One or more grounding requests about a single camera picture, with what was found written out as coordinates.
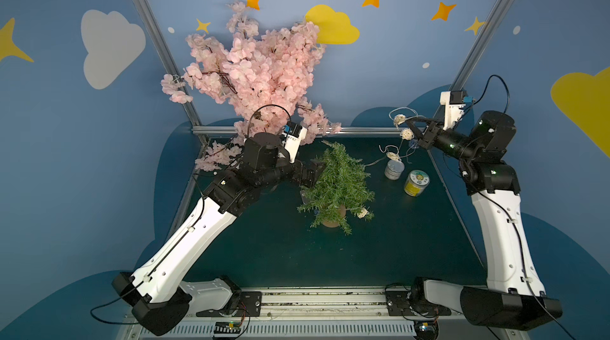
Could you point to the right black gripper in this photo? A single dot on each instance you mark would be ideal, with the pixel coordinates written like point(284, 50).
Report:
point(430, 134)

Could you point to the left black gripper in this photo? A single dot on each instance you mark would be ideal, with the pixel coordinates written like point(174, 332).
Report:
point(310, 173)

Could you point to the small green christmas tree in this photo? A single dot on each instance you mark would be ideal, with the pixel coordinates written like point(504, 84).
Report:
point(340, 190)

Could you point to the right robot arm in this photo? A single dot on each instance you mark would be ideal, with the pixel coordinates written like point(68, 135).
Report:
point(515, 297)

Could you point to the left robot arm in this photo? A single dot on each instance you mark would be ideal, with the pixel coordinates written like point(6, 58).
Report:
point(157, 293)

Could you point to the pink cherry blossom tree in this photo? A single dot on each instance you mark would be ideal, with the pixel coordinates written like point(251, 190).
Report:
point(265, 79)

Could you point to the silver tin can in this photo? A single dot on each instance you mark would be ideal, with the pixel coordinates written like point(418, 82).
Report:
point(394, 169)

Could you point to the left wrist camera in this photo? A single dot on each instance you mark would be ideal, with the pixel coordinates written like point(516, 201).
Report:
point(294, 134)

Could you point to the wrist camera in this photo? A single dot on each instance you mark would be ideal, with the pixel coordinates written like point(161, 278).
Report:
point(455, 105)
point(294, 134)

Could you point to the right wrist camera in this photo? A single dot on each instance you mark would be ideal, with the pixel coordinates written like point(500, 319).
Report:
point(455, 105)

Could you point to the aluminium front rail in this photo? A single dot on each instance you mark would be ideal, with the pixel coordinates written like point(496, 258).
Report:
point(331, 313)

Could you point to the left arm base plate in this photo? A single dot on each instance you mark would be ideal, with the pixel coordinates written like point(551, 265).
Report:
point(246, 304)

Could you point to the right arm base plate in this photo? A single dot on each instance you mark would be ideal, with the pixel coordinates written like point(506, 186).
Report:
point(399, 303)

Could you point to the right aluminium post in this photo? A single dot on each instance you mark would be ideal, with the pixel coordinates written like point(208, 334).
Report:
point(494, 19)

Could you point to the aluminium post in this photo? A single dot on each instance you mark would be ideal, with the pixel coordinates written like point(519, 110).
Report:
point(153, 29)
point(494, 19)

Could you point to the left aluminium post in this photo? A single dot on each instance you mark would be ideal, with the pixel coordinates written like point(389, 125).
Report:
point(153, 29)

